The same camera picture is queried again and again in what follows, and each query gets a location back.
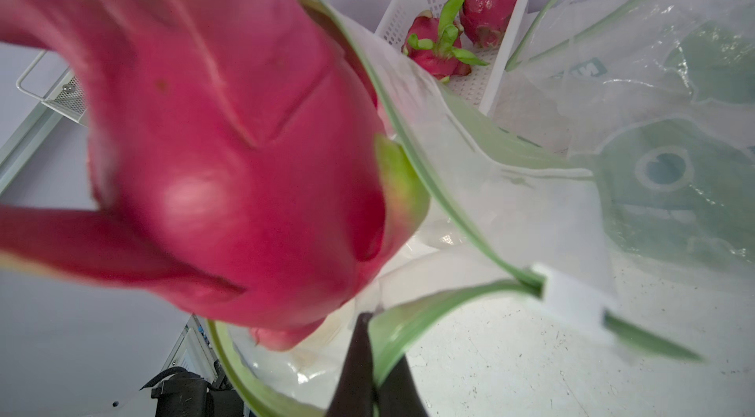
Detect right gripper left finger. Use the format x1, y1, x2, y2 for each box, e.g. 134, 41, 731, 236
326, 313, 375, 417

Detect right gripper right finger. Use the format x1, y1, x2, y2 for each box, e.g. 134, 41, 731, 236
377, 356, 429, 417

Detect clear zip-top bag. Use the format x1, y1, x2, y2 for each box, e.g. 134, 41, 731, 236
492, 0, 754, 279
206, 0, 699, 416

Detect white plastic basket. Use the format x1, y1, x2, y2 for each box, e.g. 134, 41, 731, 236
377, 0, 530, 114

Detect white mesh two-tier shelf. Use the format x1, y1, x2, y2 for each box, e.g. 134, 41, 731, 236
16, 50, 88, 127

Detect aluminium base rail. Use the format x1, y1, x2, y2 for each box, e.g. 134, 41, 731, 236
162, 316, 218, 383

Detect aluminium frame struts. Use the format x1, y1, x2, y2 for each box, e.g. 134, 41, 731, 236
0, 103, 63, 193

